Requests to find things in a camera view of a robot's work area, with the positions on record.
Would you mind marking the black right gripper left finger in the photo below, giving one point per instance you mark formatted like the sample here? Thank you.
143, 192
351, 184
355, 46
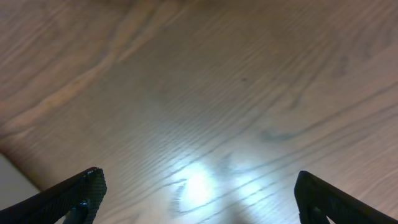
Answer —
79, 197

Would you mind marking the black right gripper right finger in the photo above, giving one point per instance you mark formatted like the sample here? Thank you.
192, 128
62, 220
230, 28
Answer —
321, 203

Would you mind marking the white cardboard box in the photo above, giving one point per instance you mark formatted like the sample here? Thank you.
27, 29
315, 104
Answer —
14, 185

